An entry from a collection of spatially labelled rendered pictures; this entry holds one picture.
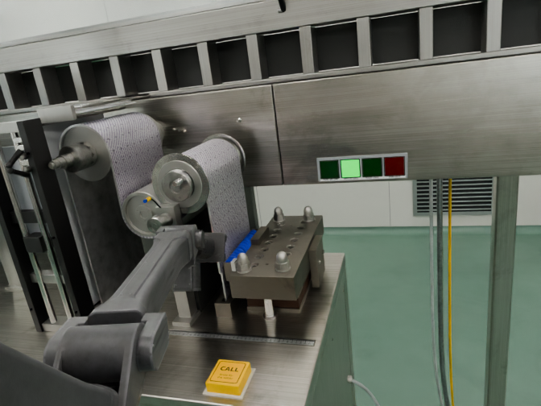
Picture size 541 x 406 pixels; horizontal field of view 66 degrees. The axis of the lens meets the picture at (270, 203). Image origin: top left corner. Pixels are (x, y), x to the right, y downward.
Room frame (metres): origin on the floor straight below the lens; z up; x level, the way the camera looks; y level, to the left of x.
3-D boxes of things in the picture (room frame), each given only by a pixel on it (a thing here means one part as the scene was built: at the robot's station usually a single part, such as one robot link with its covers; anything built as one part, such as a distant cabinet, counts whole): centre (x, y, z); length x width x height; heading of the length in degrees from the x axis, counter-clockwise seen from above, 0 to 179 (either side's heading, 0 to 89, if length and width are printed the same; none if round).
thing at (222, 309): (1.06, 0.11, 0.92); 0.28 x 0.04 x 0.04; 162
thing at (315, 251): (1.04, -0.11, 0.96); 0.10 x 0.03 x 0.11; 162
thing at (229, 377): (0.69, 0.13, 0.91); 0.07 x 0.07 x 0.02; 72
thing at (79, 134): (1.17, 0.40, 1.33); 0.25 x 0.14 x 0.14; 162
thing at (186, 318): (0.93, 0.25, 1.05); 0.06 x 0.05 x 0.31; 162
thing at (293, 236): (1.06, -0.02, 1.00); 0.40 x 0.16 x 0.06; 162
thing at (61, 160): (0.96, 0.47, 1.33); 0.06 x 0.03 x 0.03; 162
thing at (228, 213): (1.05, 0.11, 1.11); 0.23 x 0.01 x 0.18; 162
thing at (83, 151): (1.02, 0.45, 1.33); 0.06 x 0.06 x 0.06; 72
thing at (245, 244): (1.05, 0.09, 1.03); 0.21 x 0.04 x 0.03; 162
